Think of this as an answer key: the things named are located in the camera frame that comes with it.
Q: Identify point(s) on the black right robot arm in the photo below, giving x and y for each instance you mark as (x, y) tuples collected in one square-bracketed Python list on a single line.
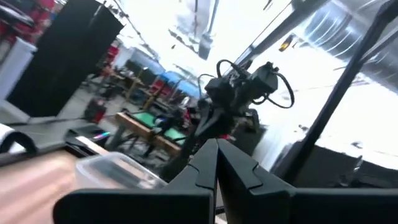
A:
[(264, 77)]

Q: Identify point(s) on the clear plastic bin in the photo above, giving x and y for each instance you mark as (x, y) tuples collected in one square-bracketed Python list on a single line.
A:
[(118, 171)]

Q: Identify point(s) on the red black power box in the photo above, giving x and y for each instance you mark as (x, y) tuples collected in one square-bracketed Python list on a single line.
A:
[(96, 112)]

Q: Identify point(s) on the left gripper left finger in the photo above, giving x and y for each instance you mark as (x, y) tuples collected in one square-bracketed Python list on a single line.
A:
[(140, 205)]

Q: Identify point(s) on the blue cover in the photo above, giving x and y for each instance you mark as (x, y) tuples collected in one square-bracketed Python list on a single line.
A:
[(174, 79)]

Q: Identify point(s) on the wooden table with green mat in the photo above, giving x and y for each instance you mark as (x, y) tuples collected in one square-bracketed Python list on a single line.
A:
[(143, 118)]

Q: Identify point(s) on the black cabinet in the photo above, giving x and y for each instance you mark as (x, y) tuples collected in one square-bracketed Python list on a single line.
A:
[(62, 56)]

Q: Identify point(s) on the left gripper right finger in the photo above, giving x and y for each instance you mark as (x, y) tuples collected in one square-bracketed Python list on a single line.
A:
[(295, 205)]

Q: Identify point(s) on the white pole with round base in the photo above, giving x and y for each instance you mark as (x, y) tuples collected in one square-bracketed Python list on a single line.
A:
[(15, 68)]

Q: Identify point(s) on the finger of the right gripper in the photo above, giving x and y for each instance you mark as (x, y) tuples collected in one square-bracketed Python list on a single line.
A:
[(206, 118), (225, 121)]

